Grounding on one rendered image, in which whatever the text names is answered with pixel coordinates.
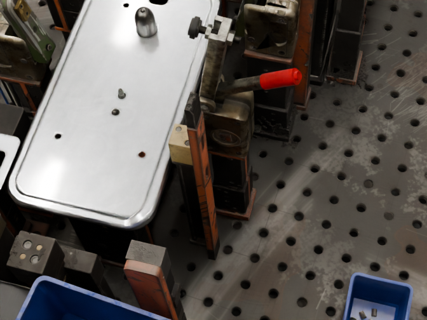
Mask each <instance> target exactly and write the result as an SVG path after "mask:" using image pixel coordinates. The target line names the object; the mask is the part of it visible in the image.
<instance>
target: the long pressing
mask: <svg viewBox="0 0 427 320"><path fill-rule="evenodd" d="M126 3H127V4H129V6H128V7H127V8H125V7H124V6H123V5H124V4H126ZM142 6H145V7H148V8H149V9H150V10H151V11H152V12H153V13H154V17H155V21H156V26H157V32H156V33H155V35H153V36H151V37H140V36H139V35H138V34H137V29H136V25H135V19H134V18H135V12H136V10H137V9H138V8H140V7H142ZM216 15H218V16H222V0H168V1H167V3H166V4H164V5H158V4H152V3H150V2H149V0H84V2H83V5H82V7H81V9H80V11H79V14H78V16H77V19H76V21H75V23H74V25H73V28H72V30H71V33H70V34H69V37H68V39H67V42H66V44H65V46H64V49H63V51H62V53H61V56H60V58H59V60H58V62H57V65H56V67H55V70H54V71H53V74H52V76H51V79H50V82H49V83H48V86H47V88H46V91H45V93H44V95H43V97H42V100H41V102H40V104H39V107H38V109H37V111H36V114H35V116H34V119H33V120H32V123H31V125H30V128H29V130H28V132H27V135H26V137H25V140H24V142H23V144H22V146H21V149H20V151H19V153H18V156H17V158H16V160H15V163H14V165H13V167H12V169H11V172H10V174H9V177H8V181H7V189H8V193H9V195H10V197H11V198H12V200H14V202H16V203H17V204H18V205H20V206H23V207H25V208H30V209H33V210H38V211H43V212H47V213H51V214H54V215H60V216H63V217H67V218H73V219H76V220H81V221H84V222H89V223H94V224H97V225H103V226H106V227H110V228H114V229H119V230H126V231H130V230H137V229H141V228H143V227H144V226H146V225H147V224H148V223H149V222H151V221H152V220H153V218H154V217H155V215H156V213H157V210H158V207H159V204H160V201H161V198H162V195H163V192H164V189H165V186H166V183H167V180H168V177H169V174H170V171H171V169H172V165H173V163H172V158H171V155H170V149H169V146H168V142H169V139H170V136H171V134H172V130H173V127H174V124H175V123H176V124H181V125H186V117H185V113H184V109H185V107H186V103H187V100H188V98H189V94H190V92H195V93H196V92H197V89H198V86H199V83H200V80H201V77H202V74H203V67H204V62H205V55H206V50H207V43H208V40H207V39H205V35H204V34H200V33H199V34H198V37H195V39H190V38H189V36H188V35H187V33H188V30H189V25H190V23H191V19H192V18H194V17H195V16H197V17H200V20H202V23H201V25H202V26H205V27H207V26H208V24H212V25H213V26H214V19H215V16H216ZM119 88H121V89H122V90H123V92H124V93H125V94H126V96H125V97H124V98H122V99H120V98H118V95H119V93H118V89H119ZM113 109H118V110H119V114H118V115H117V116H114V115H112V110H113ZM56 134H61V138H59V139H56V138H55V135H56ZM140 152H144V153H145V156H144V157H139V153H140Z"/></svg>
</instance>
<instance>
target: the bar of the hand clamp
mask: <svg viewBox="0 0 427 320"><path fill-rule="evenodd" d="M232 22H233V20H232V19H230V18H226V17H221V16H218V15H216V16H215V19H214V23H213V25H212V24H208V26H207V27H205V26H202V25H201V23H202V20H200V17H197V16H195V17H194V18H192V19H191V23H190V25H189V30H188V33H187V35H188V36H189V38H190V39H195V37H198V34H199V33H200V34H204V35H205V39H207V40H208V43H207V50H206V55H205V62H204V67H203V74H202V78H201V86H200V94H199V97H205V98H209V99H211V100H213V101H214V100H215V94H216V91H217V87H218V84H219V82H220V79H221V75H222V69H223V65H224V59H225V56H226V50H227V46H228V45H229V46H231V45H232V43H236V44H240V41H241V37H240V36H236V35H235V31H233V30H231V26H232Z"/></svg>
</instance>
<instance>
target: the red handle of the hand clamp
mask: <svg viewBox="0 0 427 320"><path fill-rule="evenodd" d="M301 79H302V74H301V72H300V71H299V70H298V69H296V68H293V69H286V70H279V71H275V72H268V73H264V74H261V75H260V76H254V77H247V78H243V79H236V80H232V81H225V82H221V83H219V84H218V87H217V91H216V94H215V97H219V96H224V95H232V94H236V93H243V92H248V91H255V90H270V89H275V88H282V87H286V86H293V85H298V84H299V83H300V81H301Z"/></svg>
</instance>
